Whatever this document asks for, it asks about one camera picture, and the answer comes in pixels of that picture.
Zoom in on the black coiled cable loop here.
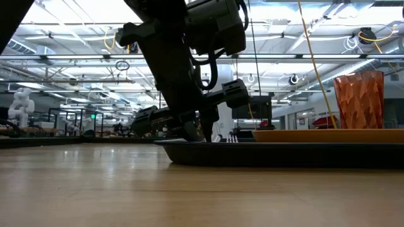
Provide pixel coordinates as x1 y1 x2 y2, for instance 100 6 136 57
115 60 131 72

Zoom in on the white coiled cable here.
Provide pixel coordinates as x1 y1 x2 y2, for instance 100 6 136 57
343 36 360 54

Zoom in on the red storage bin stack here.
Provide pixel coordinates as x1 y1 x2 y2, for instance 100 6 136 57
312 115 338 130

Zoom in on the large black ceiling cable reel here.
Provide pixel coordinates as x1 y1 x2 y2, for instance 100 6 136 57
126 40 140 55
359 27 376 45

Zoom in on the thin black hanging cable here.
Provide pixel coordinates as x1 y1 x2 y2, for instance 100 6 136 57
249 18 262 95

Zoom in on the orange plate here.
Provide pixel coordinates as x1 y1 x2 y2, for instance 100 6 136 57
251 128 404 144

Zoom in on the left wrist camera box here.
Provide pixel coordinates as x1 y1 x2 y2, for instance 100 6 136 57
185 0 247 57

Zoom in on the black plastic tray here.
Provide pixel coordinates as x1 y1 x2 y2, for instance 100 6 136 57
153 138 404 170

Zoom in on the yellow hanging cord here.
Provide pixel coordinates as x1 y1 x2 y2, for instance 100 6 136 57
297 0 338 129

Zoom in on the red faceted plastic cup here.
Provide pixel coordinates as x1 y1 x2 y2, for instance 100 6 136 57
333 71 385 129

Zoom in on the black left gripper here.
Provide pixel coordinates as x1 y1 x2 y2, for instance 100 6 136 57
115 17 250 143

